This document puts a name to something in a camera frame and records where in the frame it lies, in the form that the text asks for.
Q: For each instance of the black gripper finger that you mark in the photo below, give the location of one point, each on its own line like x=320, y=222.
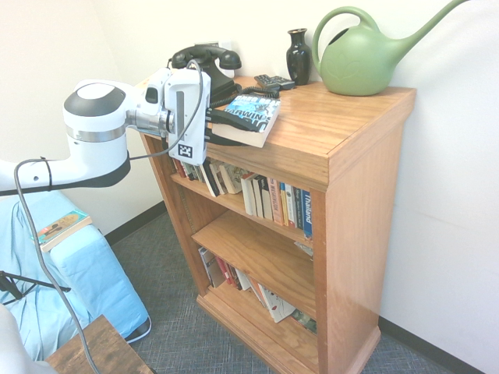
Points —
x=224, y=140
x=230, y=121

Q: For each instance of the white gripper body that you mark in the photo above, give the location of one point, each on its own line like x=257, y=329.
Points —
x=187, y=117

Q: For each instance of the blue Darwin's Radio paperback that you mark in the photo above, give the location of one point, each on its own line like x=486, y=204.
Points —
x=259, y=111

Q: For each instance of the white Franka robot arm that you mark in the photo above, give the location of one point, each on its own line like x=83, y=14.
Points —
x=97, y=132

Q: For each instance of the thin black spine book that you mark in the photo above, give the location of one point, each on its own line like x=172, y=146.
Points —
x=259, y=196

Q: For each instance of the orange spine book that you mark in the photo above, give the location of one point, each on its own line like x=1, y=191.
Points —
x=276, y=202

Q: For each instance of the yellow spine book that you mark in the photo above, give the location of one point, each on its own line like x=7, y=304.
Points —
x=285, y=204

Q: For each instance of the dark blue spine book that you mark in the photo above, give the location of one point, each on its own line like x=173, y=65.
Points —
x=298, y=208

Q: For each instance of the blue Thailand guide book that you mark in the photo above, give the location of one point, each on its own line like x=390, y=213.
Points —
x=307, y=214

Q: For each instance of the white grey thin book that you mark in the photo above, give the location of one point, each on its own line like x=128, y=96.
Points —
x=210, y=269

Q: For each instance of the red spine thin book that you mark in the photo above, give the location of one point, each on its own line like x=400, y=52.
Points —
x=228, y=272

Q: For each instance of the teal orange cover book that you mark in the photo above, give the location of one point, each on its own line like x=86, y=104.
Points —
x=62, y=228

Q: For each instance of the white black illustrated book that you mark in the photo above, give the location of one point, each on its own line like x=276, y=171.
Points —
x=278, y=305

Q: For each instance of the dark green cover book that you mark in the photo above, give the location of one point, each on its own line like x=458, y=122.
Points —
x=306, y=321

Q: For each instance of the large cream cover paperback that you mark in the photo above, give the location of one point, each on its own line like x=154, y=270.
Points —
x=231, y=178

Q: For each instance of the black spine white paperback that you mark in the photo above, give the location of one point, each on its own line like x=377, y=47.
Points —
x=210, y=179

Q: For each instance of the black remote control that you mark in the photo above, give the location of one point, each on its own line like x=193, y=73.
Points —
x=273, y=81

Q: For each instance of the white page edge paperback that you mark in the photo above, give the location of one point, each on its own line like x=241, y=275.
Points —
x=248, y=195

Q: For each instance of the black rotary telephone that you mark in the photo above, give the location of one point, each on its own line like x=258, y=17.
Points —
x=210, y=58

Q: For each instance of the black vase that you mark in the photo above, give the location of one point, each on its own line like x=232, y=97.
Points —
x=298, y=58

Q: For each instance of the green plastic watering can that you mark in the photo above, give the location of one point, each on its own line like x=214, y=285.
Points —
x=358, y=66

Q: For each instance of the white grey paperback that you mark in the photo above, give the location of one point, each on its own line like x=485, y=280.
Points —
x=242, y=279

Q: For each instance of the orange white paperback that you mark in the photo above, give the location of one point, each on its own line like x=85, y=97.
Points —
x=257, y=291

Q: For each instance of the wooden bookshelf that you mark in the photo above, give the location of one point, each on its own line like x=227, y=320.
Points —
x=362, y=233

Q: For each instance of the light blue covered couch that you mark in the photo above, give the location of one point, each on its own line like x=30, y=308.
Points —
x=97, y=272

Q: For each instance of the black tripod stand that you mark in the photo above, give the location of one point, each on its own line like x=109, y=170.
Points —
x=35, y=282

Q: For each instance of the dark wooden table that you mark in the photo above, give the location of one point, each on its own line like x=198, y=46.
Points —
x=105, y=350

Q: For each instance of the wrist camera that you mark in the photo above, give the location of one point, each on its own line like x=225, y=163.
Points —
x=156, y=87

